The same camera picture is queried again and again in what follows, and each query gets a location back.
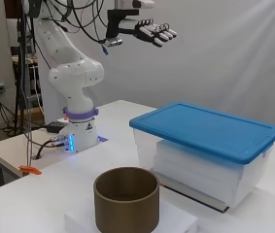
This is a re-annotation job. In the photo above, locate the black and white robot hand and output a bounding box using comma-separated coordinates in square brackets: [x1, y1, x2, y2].
[117, 17, 179, 49]

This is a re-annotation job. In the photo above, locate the blue plastic lid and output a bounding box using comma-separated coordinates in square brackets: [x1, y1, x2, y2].
[129, 101, 275, 165]

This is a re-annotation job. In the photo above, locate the white hanging sheet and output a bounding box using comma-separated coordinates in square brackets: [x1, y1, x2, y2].
[33, 0, 275, 142]

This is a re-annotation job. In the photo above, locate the black stand pole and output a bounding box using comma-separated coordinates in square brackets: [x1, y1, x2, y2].
[13, 0, 32, 134]

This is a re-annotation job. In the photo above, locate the black power adapter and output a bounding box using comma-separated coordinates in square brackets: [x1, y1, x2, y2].
[46, 120, 69, 134]

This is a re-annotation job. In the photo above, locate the clear plastic box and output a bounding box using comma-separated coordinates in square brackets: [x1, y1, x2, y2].
[131, 128, 275, 209]

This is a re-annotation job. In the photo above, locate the orange clamp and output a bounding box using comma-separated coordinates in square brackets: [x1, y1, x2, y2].
[18, 165, 43, 176]

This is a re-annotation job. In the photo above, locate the small white side table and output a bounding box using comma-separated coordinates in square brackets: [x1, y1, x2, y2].
[0, 120, 80, 189]

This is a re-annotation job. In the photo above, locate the white flat box stand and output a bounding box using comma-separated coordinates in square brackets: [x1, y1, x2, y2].
[63, 199, 199, 233]

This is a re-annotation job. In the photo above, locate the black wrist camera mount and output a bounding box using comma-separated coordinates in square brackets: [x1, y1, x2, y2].
[103, 9, 141, 49]

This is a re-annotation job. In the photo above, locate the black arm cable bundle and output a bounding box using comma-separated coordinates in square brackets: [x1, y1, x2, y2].
[43, 0, 112, 56]

